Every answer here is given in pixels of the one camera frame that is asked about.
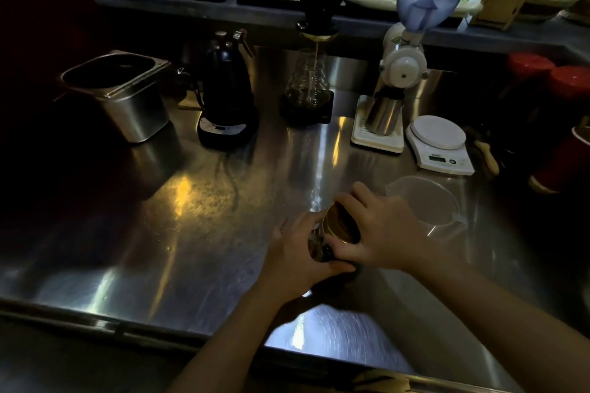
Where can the person's right hand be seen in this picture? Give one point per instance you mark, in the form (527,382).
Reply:
(387,234)

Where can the person's left hand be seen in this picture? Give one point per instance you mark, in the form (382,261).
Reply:
(290,259)

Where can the person's right middle finger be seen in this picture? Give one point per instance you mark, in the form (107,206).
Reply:
(368,192)

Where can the person's right thumb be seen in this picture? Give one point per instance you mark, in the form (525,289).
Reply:
(341,247)

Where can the person's left thumb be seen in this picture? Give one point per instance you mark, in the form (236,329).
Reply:
(334,268)

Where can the round gold metal tin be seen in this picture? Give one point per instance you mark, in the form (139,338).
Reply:
(335,231)

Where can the person's left forearm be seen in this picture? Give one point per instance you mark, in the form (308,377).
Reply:
(230,342)

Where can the person's right forearm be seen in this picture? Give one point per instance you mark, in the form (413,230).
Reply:
(498,319)

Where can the clear plastic measuring jug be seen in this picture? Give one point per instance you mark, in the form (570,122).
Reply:
(428,206)

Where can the stainless steel dosing cup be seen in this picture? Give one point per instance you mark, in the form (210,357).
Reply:
(383,114)

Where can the white digital kitchen scale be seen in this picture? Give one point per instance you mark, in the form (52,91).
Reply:
(440,144)

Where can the black coffee scale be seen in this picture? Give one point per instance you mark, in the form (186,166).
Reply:
(308,109)

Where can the glass coffee server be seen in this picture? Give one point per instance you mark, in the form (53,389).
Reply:
(308,79)

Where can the white coffee grinder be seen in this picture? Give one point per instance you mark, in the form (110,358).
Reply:
(415,33)

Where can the red lidded dark jar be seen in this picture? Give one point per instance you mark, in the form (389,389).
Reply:
(560,102)
(518,102)

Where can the black gooseneck electric kettle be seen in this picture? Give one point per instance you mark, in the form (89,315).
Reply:
(226,88)

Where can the black coffee dripper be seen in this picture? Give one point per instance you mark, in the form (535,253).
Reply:
(321,6)

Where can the red paper cup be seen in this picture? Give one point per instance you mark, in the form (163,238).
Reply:
(560,162)

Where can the stainless steel rectangular container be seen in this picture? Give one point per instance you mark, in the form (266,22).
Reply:
(124,93)

